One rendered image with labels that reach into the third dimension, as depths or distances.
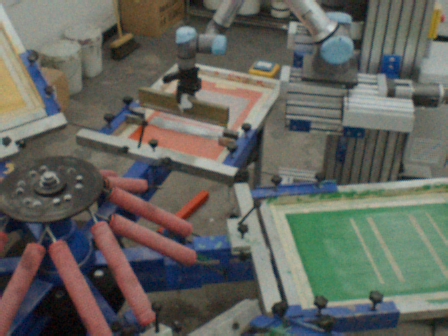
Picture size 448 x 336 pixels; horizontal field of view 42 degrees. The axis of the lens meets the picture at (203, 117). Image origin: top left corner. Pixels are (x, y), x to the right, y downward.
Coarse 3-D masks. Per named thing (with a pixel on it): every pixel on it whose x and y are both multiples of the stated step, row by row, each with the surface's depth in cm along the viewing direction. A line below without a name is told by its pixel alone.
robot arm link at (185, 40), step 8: (176, 32) 225; (184, 32) 223; (192, 32) 224; (176, 40) 226; (184, 40) 224; (192, 40) 224; (176, 48) 228; (184, 48) 226; (192, 48) 225; (184, 56) 227; (192, 56) 228
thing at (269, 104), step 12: (168, 72) 294; (204, 72) 297; (216, 72) 295; (228, 72) 293; (156, 84) 283; (168, 84) 289; (252, 84) 289; (264, 84) 287; (276, 84) 284; (276, 96) 273; (264, 108) 264; (252, 120) 255; (264, 120) 260; (120, 132) 253; (144, 144) 239; (192, 156) 232
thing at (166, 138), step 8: (208, 88) 287; (216, 88) 287; (200, 96) 280; (208, 96) 280; (160, 112) 267; (176, 120) 261; (184, 120) 261; (192, 120) 261; (136, 128) 256; (152, 128) 256; (160, 128) 256; (136, 136) 251; (144, 136) 251; (152, 136) 251; (160, 136) 251; (168, 136) 251; (176, 136) 251; (160, 144) 245; (168, 144) 245
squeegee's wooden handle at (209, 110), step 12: (144, 96) 248; (156, 96) 246; (168, 96) 243; (168, 108) 246; (192, 108) 241; (204, 108) 239; (216, 108) 236; (228, 108) 236; (216, 120) 239; (228, 120) 240
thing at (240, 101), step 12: (216, 96) 280; (228, 96) 280; (240, 96) 280; (252, 96) 280; (240, 108) 270; (240, 120) 262; (180, 144) 245; (192, 144) 245; (204, 144) 245; (216, 144) 245; (204, 156) 238; (216, 156) 238
